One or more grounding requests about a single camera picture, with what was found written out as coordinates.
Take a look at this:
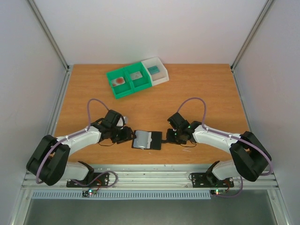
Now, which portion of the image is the small circuit board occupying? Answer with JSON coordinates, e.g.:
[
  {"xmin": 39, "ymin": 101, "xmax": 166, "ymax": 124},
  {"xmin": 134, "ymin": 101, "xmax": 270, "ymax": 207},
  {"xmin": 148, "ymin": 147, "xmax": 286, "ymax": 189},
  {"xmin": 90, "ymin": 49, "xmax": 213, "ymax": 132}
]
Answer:
[
  {"xmin": 82, "ymin": 189, "xmax": 98, "ymax": 197},
  {"xmin": 210, "ymin": 189, "xmax": 229, "ymax": 196}
]

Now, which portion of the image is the red dot card in bin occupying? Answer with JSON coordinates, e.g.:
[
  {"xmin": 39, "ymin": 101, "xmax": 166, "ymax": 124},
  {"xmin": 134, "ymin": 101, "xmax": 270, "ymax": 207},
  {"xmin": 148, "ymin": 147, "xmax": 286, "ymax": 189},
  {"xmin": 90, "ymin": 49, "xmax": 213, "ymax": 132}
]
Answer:
[{"xmin": 111, "ymin": 77, "xmax": 126, "ymax": 87}]

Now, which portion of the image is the grey slotted cable duct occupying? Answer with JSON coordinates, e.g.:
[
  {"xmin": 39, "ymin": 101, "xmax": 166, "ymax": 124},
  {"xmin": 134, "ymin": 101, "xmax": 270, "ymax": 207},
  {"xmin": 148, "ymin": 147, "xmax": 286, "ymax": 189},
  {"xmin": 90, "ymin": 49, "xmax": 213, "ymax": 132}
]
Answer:
[{"xmin": 31, "ymin": 190, "xmax": 211, "ymax": 200}]

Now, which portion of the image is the white bin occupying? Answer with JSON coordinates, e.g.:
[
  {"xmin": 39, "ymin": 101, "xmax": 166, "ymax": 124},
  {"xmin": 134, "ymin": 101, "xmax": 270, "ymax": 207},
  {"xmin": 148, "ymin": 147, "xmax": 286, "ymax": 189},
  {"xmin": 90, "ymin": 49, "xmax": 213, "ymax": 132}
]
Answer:
[{"xmin": 141, "ymin": 57, "xmax": 169, "ymax": 86}]

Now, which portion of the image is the left small circuit board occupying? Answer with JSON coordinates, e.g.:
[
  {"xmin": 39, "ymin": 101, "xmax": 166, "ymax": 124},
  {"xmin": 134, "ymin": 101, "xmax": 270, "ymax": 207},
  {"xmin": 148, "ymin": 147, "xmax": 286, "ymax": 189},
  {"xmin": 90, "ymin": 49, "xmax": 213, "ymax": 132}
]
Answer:
[{"xmin": 82, "ymin": 189, "xmax": 98, "ymax": 197}]

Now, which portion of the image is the teal card in bin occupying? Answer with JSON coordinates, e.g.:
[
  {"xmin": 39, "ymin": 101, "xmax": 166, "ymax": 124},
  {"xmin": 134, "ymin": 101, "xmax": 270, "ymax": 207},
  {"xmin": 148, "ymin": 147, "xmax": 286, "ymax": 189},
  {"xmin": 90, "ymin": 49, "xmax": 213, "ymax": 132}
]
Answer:
[{"xmin": 147, "ymin": 66, "xmax": 160, "ymax": 75}]

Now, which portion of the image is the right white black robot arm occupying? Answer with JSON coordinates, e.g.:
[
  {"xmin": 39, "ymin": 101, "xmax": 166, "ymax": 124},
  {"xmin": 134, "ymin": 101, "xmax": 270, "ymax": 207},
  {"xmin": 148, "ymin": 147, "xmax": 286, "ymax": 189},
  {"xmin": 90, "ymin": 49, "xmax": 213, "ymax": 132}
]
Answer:
[{"xmin": 167, "ymin": 112, "xmax": 272, "ymax": 186}]

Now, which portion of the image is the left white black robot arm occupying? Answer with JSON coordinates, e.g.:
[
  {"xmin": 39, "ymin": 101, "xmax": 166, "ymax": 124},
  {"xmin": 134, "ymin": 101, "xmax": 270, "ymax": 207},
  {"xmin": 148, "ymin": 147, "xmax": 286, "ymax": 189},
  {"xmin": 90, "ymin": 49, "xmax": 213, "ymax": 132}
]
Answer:
[{"xmin": 26, "ymin": 110, "xmax": 135, "ymax": 187}]

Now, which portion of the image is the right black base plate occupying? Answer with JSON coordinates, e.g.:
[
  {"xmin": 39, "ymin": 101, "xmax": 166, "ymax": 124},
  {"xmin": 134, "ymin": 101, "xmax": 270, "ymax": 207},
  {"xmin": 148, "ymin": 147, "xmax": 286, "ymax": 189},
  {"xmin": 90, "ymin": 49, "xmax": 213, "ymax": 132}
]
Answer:
[{"xmin": 188, "ymin": 172, "xmax": 234, "ymax": 188}]

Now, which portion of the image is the grey card in bin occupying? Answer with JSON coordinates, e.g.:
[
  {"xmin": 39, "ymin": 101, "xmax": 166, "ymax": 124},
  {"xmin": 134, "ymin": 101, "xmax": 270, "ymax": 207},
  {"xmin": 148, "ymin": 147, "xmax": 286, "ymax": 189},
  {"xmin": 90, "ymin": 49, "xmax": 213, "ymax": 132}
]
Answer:
[{"xmin": 130, "ymin": 71, "xmax": 143, "ymax": 81}]

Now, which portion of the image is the right small circuit board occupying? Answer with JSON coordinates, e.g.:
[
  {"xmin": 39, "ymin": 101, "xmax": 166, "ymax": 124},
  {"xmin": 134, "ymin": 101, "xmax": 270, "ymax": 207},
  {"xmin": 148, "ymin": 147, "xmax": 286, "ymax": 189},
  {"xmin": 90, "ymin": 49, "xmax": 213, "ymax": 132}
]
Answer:
[{"xmin": 210, "ymin": 189, "xmax": 229, "ymax": 196}]

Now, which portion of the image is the green bin middle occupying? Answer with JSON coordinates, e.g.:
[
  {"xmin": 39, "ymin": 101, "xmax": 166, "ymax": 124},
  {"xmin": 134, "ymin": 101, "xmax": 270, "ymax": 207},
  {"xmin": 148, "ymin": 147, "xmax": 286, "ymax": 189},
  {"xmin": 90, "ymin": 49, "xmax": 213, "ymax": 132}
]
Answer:
[{"xmin": 124, "ymin": 62, "xmax": 152, "ymax": 92}]

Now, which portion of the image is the aluminium frame rail front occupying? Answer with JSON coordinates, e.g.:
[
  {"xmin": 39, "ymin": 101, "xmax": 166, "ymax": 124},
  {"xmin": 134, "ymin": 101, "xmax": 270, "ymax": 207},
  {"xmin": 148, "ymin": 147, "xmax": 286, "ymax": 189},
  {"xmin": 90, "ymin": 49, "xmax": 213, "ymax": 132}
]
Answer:
[{"xmin": 21, "ymin": 164, "xmax": 279, "ymax": 190}]

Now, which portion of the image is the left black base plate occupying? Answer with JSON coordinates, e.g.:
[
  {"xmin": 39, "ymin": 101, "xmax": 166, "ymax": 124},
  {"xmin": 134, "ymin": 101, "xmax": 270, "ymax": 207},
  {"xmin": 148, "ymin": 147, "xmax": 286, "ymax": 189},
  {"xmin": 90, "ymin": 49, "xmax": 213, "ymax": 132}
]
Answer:
[{"xmin": 66, "ymin": 172, "xmax": 109, "ymax": 188}]

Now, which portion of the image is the green bin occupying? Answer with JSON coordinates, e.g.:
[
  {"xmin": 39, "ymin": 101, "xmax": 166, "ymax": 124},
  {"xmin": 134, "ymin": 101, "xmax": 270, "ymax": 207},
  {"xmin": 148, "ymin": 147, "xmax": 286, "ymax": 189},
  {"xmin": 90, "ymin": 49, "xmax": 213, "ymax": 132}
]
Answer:
[
  {"xmin": 106, "ymin": 68, "xmax": 134, "ymax": 99},
  {"xmin": 124, "ymin": 62, "xmax": 152, "ymax": 92}
]

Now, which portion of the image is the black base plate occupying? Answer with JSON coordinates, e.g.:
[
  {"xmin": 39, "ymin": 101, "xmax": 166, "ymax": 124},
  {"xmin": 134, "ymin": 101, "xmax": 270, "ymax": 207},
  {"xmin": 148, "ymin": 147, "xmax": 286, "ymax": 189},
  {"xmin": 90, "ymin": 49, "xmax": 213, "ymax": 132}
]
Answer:
[
  {"xmin": 188, "ymin": 172, "xmax": 234, "ymax": 188},
  {"xmin": 66, "ymin": 172, "xmax": 109, "ymax": 188}
]

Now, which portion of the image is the green bin left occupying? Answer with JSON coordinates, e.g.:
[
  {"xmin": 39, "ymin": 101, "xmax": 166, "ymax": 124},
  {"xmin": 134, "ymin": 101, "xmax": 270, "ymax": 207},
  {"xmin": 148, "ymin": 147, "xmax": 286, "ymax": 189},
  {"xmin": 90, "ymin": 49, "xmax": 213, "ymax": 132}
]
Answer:
[{"xmin": 106, "ymin": 68, "xmax": 134, "ymax": 99}]

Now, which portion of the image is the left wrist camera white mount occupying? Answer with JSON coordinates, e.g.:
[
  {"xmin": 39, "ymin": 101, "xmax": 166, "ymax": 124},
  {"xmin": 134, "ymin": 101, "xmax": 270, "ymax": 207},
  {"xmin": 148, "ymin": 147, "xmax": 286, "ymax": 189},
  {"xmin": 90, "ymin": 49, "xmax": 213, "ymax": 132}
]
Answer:
[{"xmin": 117, "ymin": 116, "xmax": 128, "ymax": 127}]

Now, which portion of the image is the black leather card holder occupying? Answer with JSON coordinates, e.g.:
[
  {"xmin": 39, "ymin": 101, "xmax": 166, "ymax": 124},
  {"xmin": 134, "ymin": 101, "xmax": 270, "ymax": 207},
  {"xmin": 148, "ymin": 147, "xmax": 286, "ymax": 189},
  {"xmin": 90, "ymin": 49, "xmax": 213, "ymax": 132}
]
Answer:
[{"xmin": 132, "ymin": 130, "xmax": 163, "ymax": 150}]

